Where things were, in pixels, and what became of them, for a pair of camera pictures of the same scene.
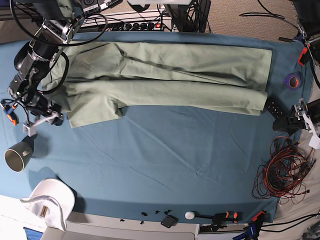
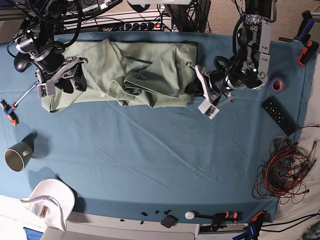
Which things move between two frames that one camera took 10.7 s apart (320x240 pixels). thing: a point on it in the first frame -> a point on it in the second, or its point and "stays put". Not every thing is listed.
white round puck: x=189 y=215 stays put
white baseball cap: x=51 y=200 stays put
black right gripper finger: x=56 y=109 -> x=80 y=81
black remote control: x=277 y=108 stays put
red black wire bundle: x=280 y=176 stays put
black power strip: x=166 y=26 stays put
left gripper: x=298 y=117 -> x=201 y=86
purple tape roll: x=292 y=81 -> x=276 y=85
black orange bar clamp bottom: x=219 y=218 stays put
